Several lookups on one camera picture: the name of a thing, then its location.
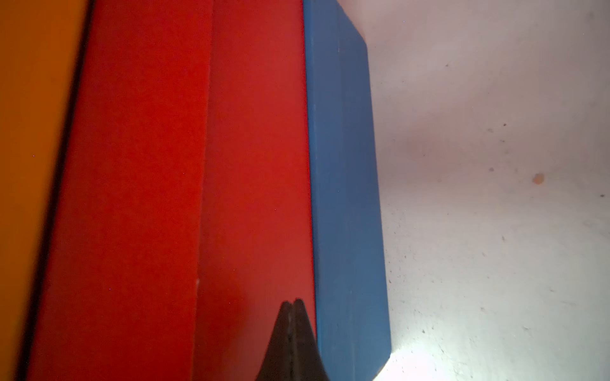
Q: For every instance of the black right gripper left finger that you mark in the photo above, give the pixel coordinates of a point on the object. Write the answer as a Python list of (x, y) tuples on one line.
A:
[(277, 363)]

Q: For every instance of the red shoebox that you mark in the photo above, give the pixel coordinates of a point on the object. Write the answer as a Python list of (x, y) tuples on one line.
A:
[(183, 217)]

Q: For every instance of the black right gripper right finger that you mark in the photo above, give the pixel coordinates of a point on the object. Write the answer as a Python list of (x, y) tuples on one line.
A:
[(306, 363)]

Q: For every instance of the blue shoebox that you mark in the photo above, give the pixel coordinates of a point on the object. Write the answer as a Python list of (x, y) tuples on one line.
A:
[(351, 299)]

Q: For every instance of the orange shoebox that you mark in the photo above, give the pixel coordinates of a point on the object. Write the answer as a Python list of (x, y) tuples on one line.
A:
[(39, 46)]

